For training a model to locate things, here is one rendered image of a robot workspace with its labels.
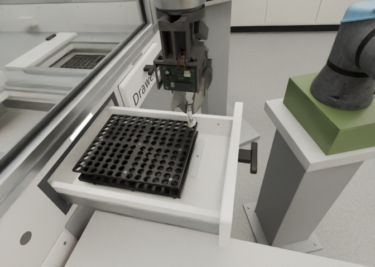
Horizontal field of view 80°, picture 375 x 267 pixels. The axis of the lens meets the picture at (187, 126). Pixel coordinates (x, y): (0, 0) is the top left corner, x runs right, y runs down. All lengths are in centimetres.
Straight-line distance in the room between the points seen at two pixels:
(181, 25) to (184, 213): 29
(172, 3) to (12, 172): 34
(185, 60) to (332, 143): 46
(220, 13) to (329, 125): 90
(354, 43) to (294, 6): 283
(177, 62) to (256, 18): 309
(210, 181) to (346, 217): 116
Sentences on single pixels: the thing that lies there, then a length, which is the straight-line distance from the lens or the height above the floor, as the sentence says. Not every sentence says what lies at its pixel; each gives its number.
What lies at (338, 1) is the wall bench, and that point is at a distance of 354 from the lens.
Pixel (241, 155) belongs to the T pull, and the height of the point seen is 91.
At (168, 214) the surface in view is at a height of 87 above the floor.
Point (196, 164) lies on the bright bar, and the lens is 51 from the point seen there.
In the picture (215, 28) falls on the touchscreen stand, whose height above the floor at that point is 79.
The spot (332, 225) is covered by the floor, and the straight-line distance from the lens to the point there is 151.
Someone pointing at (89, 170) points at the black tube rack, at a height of 90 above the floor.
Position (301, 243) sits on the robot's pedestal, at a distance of 139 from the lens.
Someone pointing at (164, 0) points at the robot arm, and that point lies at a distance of 34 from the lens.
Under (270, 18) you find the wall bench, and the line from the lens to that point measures 342.
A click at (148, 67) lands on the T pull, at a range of 75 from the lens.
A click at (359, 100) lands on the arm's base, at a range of 70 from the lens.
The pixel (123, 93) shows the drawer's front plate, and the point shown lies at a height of 91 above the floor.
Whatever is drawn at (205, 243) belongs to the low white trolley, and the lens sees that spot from 52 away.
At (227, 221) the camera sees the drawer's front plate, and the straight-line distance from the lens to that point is 36.
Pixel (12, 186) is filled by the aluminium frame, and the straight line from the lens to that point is 46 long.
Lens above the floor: 125
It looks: 43 degrees down
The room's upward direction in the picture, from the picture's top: 6 degrees counter-clockwise
